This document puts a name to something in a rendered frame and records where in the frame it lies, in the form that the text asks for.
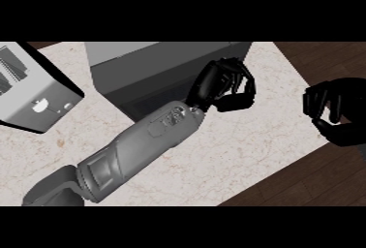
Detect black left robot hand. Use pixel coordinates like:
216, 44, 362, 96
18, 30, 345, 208
185, 56, 257, 113

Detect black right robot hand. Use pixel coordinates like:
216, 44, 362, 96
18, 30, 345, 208
302, 77, 366, 148

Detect dark grey microwave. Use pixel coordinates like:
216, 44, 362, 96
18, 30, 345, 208
85, 42, 253, 122

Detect silver toaster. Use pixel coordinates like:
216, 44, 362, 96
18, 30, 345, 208
0, 42, 86, 135

